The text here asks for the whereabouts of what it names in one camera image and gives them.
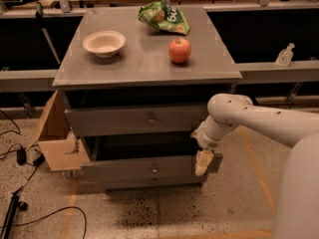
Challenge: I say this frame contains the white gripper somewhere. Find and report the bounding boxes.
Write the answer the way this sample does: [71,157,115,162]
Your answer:
[190,122,219,176]

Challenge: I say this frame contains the grey drawer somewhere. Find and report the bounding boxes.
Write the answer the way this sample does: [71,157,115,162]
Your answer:
[82,131,223,182]
[65,104,207,136]
[101,175,207,190]

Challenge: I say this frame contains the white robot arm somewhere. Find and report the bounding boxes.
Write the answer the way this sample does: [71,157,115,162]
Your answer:
[191,94,319,239]

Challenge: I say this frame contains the grey top drawer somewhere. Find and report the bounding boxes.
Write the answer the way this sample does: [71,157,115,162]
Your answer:
[65,104,207,136]

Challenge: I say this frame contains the grey wooden drawer cabinet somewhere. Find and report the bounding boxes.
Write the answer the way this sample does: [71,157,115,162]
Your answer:
[52,5,243,191]

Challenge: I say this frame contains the grey bottom drawer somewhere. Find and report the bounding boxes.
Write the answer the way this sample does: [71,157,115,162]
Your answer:
[101,175,207,190]

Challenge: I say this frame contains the red apple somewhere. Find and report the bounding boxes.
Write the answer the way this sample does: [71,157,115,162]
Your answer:
[168,38,191,64]

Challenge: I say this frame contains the clear sanitizer bottle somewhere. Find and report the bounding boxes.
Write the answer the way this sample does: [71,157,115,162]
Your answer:
[276,43,295,67]

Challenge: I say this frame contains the green chip bag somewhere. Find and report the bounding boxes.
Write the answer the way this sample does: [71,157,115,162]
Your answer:
[138,2,189,36]

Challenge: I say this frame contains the brown cardboard box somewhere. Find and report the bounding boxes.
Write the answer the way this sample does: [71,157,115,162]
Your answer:
[26,91,90,171]

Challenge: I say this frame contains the white paper bowl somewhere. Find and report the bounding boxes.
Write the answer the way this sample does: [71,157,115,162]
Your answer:
[83,31,126,58]

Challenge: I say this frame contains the black power adapter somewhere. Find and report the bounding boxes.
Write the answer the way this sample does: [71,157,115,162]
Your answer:
[17,147,27,165]

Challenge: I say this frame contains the black tripod leg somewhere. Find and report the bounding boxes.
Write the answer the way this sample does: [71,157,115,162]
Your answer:
[0,193,28,239]

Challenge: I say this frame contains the grey metal rail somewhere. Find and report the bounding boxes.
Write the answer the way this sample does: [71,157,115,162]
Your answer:
[0,61,319,93]

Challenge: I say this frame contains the black floor cable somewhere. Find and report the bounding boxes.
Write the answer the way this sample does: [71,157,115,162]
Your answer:
[0,110,88,239]

